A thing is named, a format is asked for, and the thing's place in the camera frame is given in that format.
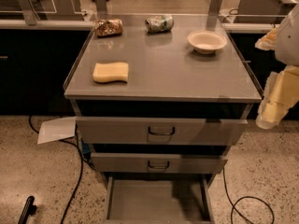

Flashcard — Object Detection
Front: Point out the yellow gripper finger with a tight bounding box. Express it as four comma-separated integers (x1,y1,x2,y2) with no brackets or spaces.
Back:
256,65,299,130
255,28,278,50

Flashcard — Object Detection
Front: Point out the yellow sponge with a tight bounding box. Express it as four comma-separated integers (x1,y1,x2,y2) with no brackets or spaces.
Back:
93,62,129,83

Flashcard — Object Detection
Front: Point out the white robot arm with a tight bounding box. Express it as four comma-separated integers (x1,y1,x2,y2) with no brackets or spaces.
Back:
255,5,299,129

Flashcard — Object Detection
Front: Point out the grey drawer cabinet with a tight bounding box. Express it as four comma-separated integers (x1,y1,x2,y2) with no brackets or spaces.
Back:
63,13,264,224

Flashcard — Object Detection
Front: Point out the open bottom drawer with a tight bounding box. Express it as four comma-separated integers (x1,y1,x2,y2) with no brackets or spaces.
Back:
103,174,215,224

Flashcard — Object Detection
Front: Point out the middle drawer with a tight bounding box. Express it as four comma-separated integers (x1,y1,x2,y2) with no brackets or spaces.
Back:
92,153,227,174

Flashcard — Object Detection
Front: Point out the top drawer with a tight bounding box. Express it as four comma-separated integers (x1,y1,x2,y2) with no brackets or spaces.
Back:
76,117,248,146

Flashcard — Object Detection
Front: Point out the white bowl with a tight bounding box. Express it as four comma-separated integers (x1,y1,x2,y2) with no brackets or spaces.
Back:
188,31,227,54

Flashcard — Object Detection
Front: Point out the crushed green can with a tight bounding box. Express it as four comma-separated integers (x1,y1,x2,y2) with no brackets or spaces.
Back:
145,15,174,34

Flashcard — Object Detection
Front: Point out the white paper sheet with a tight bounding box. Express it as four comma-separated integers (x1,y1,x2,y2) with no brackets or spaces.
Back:
37,117,76,145

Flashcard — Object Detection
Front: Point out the right grey post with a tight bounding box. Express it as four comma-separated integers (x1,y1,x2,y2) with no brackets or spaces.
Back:
206,0,222,31

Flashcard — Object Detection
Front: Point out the black cable right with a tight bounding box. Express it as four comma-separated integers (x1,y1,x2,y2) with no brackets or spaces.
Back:
221,167,276,224

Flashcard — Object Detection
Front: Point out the black cable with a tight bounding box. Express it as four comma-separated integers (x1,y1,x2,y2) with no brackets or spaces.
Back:
221,167,276,224
28,115,95,224

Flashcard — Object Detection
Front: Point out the black cable left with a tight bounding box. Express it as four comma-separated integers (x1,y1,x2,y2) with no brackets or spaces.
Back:
28,115,95,224

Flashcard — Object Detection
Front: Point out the left grey post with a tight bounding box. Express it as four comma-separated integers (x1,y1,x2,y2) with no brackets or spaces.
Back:
18,0,38,25

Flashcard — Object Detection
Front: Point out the black handle object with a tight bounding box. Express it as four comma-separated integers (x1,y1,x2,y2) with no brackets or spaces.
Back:
18,196,37,224

